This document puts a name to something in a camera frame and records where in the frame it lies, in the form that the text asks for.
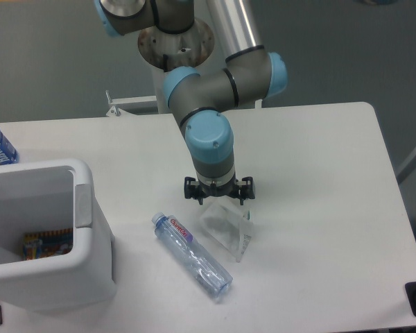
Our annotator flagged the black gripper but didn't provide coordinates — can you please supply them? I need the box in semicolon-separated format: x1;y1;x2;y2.
184;172;256;205

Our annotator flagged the white plastic wrapper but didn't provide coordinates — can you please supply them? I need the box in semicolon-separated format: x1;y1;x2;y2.
199;197;254;262

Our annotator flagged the clear plastic bottle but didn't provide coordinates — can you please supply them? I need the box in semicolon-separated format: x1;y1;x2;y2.
151;212;233;300

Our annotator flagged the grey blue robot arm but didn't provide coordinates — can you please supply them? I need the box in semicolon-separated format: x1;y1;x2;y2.
94;1;288;202

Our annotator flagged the white plastic trash can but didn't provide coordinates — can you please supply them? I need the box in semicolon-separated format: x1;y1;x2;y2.
0;159;116;311

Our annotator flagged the colourful snack wrapper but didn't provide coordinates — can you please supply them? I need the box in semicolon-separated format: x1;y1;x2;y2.
22;228;73;261

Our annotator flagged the white metal frame bracket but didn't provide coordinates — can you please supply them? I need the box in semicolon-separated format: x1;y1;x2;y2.
105;90;158;117

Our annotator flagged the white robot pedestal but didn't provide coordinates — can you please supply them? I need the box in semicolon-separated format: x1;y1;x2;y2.
137;18;215;114

